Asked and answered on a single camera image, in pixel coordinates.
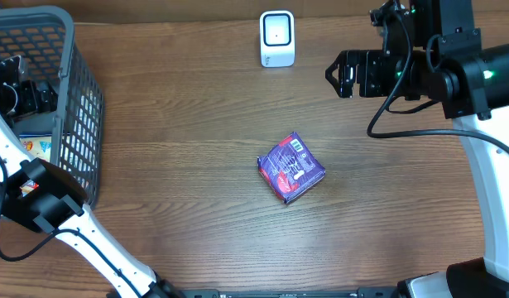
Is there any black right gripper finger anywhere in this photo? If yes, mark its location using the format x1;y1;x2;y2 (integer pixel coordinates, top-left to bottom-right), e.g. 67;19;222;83
325;74;354;99
325;50;358;77

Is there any purple sanitary pad pack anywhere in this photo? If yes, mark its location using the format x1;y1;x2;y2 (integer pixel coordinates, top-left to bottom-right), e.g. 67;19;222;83
257;132;325;204

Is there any cream wet wipes pack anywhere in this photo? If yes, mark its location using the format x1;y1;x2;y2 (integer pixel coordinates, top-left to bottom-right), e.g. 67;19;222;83
19;133;52;161

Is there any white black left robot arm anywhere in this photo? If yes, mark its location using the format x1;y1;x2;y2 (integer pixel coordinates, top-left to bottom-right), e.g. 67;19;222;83
0;55;183;297

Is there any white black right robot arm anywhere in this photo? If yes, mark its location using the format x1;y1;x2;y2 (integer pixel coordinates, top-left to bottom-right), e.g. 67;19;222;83
325;0;509;297

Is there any white barcode scanner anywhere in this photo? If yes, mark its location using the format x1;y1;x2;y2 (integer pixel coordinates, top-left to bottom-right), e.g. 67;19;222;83
259;10;295;68

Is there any dark grey plastic basket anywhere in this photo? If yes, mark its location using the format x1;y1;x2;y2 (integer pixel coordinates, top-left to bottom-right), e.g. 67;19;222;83
0;6;105;207

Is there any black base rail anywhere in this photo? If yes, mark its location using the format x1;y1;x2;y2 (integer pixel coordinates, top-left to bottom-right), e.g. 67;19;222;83
181;286;404;298

